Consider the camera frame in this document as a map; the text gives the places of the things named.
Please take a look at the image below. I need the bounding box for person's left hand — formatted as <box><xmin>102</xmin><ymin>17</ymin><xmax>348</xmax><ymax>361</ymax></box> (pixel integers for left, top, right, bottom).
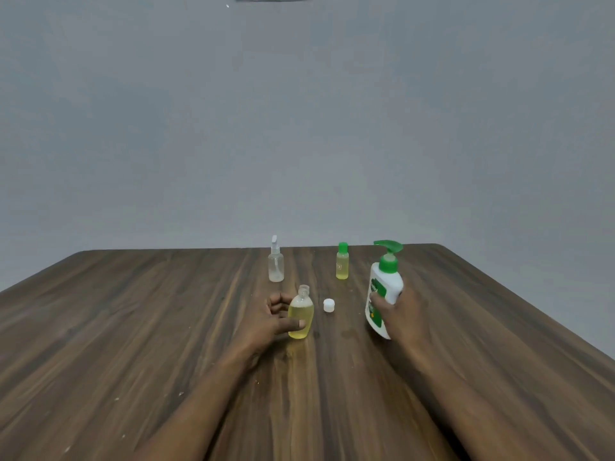
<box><xmin>236</xmin><ymin>292</ymin><xmax>306</xmax><ymax>356</ymax></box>

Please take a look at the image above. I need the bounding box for person's right hand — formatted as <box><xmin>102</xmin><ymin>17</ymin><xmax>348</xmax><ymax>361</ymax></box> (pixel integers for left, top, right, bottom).
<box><xmin>370</xmin><ymin>282</ymin><xmax>431</xmax><ymax>351</ymax></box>

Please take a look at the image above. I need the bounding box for bottle of yellow liquid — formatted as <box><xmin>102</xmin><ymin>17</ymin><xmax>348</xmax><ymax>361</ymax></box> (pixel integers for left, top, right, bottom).
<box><xmin>288</xmin><ymin>284</ymin><xmax>315</xmax><ymax>340</ymax></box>

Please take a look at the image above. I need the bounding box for white pump bottle green nozzle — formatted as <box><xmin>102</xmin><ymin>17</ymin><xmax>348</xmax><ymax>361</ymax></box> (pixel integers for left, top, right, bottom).
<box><xmin>365</xmin><ymin>240</ymin><xmax>404</xmax><ymax>340</ymax></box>

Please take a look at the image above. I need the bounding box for person's right forearm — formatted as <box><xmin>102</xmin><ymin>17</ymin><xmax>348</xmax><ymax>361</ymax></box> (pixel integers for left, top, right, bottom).
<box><xmin>397</xmin><ymin>331</ymin><xmax>577</xmax><ymax>461</ymax></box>

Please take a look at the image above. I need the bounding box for person's left forearm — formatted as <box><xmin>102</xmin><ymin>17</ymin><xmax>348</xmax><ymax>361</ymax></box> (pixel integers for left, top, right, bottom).
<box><xmin>129</xmin><ymin>342</ymin><xmax>263</xmax><ymax>461</ymax></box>

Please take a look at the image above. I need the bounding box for clear empty spray bottle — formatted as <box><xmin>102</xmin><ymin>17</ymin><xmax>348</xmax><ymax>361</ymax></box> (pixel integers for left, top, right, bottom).
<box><xmin>268</xmin><ymin>235</ymin><xmax>284</xmax><ymax>283</ymax></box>

